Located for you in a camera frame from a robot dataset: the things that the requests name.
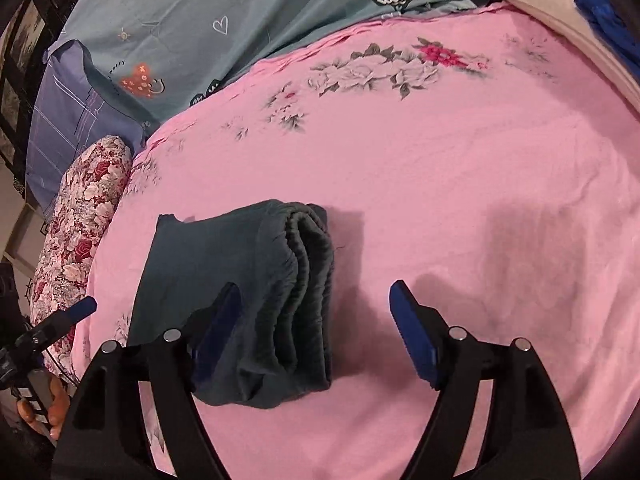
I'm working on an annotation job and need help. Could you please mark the black framed wall pictures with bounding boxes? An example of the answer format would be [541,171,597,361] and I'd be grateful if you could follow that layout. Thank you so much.
[0,0,78,192]

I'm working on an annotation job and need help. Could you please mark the pink floral bed sheet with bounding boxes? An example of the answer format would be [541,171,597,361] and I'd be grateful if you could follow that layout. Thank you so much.
[73,6,639,479]

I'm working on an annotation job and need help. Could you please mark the cream textured cloth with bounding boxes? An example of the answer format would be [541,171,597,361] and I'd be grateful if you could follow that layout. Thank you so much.
[506,0,639,112]

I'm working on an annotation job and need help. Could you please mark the person's left hand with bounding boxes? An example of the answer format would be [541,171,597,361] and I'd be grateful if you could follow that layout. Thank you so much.
[16,373,70,443]

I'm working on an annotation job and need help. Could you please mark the dark teal pants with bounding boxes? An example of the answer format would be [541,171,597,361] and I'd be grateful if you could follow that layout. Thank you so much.
[127,200,334,408]

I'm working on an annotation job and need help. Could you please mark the teal heart print blanket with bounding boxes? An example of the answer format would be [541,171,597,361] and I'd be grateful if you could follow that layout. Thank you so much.
[42,0,480,125]

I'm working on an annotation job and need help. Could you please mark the purple plaid pillow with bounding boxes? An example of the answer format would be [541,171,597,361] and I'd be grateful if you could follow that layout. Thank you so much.
[26,40,157,218]

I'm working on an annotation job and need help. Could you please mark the blue cloth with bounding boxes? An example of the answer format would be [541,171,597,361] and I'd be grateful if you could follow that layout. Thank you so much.
[574,0,640,79]

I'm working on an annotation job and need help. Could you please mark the red floral bolster pillow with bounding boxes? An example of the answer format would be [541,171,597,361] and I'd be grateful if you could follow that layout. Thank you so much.
[28,135,134,376]

